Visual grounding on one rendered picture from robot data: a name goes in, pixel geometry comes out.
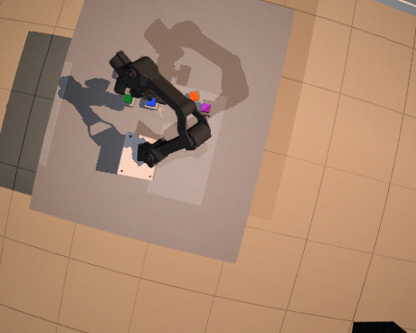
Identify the purple button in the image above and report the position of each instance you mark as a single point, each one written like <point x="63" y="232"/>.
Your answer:
<point x="206" y="108"/>

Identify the green button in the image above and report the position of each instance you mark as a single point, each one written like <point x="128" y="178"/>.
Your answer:
<point x="128" y="100"/>

